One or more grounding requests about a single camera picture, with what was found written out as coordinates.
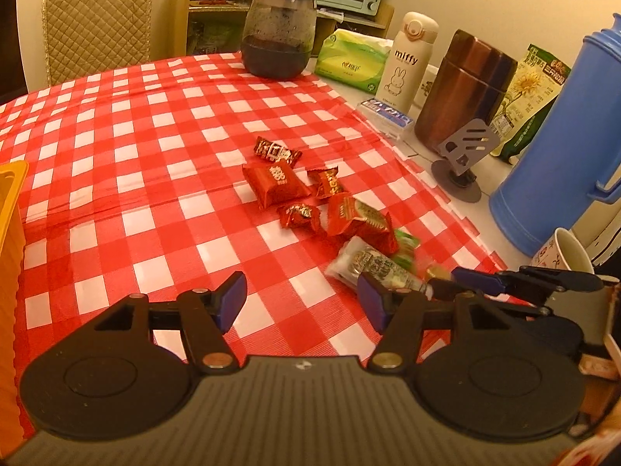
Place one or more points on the small yellow candy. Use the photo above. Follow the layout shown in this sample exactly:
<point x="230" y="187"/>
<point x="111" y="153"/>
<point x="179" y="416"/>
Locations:
<point x="438" y="272"/>

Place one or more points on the blue thermos jug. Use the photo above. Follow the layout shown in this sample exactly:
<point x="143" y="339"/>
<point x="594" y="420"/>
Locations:
<point x="558" y="155"/>

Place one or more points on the red green snack packet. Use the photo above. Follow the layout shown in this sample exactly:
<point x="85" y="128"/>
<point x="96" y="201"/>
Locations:
<point x="361" y="221"/>

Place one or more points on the paper cup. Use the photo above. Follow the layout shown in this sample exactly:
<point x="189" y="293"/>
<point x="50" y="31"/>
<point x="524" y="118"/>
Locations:
<point x="567" y="252"/>

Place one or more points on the sunflower print bag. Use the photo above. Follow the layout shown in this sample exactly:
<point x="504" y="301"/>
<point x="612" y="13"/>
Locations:
<point x="529" y="102"/>

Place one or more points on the copper thermos flask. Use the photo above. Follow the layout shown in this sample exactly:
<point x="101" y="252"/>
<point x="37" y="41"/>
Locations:
<point x="465" y="92"/>

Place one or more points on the quilted beige chair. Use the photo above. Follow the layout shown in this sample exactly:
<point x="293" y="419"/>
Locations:
<point x="97" y="24"/>

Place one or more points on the dark red candy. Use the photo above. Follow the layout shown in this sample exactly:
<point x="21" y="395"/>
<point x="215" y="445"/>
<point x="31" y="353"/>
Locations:
<point x="275" y="151"/>

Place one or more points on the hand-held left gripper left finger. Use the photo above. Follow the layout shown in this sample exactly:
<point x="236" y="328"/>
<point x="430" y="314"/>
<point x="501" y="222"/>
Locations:
<point x="233" y="298"/>

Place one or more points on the wooden shelf unit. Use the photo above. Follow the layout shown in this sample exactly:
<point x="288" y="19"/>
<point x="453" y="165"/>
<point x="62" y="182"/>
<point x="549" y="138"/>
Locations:
<point x="179" y="14"/>

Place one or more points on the red twisted wrapper candy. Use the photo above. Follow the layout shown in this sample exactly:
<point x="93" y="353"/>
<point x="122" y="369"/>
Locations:
<point x="298" y="214"/>

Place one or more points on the white rabbit print bottle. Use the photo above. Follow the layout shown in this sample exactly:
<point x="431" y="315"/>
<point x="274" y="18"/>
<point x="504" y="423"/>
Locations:
<point x="402" y="73"/>

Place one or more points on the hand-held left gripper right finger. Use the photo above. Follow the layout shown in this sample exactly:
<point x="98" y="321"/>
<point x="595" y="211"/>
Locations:
<point x="372" y="301"/>

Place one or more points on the green tissue pack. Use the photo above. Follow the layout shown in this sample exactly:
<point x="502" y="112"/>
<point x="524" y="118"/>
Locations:
<point x="351" y="60"/>

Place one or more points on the red white cloth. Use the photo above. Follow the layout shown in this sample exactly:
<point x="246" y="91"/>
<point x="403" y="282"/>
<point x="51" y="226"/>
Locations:
<point x="592" y="451"/>

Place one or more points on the yellow plastic basket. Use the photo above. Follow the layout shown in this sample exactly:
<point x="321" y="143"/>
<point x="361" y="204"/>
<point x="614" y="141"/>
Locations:
<point x="9" y="272"/>

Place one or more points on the grey phone stand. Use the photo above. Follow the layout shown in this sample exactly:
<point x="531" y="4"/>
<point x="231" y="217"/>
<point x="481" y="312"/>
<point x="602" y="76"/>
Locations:
<point x="468" y="143"/>

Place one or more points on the small red orange snack packet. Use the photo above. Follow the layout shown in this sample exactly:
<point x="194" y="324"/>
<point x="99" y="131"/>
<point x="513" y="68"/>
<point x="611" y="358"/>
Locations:
<point x="327" y="182"/>

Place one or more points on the white mug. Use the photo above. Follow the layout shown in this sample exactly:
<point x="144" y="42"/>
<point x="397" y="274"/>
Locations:
<point x="429" y="85"/>

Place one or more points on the red square snack packet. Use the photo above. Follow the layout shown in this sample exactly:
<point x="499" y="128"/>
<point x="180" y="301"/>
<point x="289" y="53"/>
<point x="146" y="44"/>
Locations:
<point x="274" y="183"/>

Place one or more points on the dark glass jar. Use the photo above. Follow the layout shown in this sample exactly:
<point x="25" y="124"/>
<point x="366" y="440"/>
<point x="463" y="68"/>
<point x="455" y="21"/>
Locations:
<point x="276" y="34"/>

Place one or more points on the red white checkered tablecloth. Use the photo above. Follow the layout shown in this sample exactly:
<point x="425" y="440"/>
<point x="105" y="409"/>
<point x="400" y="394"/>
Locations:
<point x="145" y="165"/>

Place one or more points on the blue gum box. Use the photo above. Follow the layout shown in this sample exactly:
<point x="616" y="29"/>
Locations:
<point x="388" y="117"/>

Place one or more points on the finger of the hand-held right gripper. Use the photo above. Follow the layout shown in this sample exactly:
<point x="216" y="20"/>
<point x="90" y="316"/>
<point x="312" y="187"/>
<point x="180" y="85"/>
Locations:
<point x="475" y="279"/>
<point x="439" y="290"/>

